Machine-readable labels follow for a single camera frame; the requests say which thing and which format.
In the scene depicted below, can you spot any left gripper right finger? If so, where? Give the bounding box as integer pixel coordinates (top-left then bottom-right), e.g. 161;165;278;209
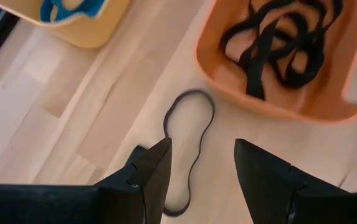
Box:
234;138;351;224

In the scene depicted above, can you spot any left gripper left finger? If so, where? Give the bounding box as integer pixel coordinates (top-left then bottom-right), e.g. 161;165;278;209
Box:
93;137;173;224

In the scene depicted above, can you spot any thin black rubber band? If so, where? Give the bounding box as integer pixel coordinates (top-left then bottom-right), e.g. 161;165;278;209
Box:
162;88;216;218

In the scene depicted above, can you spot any blue rubber band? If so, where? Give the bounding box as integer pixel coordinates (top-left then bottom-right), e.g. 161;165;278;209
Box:
39;0;108;25

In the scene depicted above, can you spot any orange plastic basket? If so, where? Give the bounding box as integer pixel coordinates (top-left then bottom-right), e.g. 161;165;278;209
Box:
194;0;357;126

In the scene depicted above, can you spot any yellow plastic basket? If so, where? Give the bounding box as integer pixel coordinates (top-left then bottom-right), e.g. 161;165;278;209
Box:
0;0;131;50

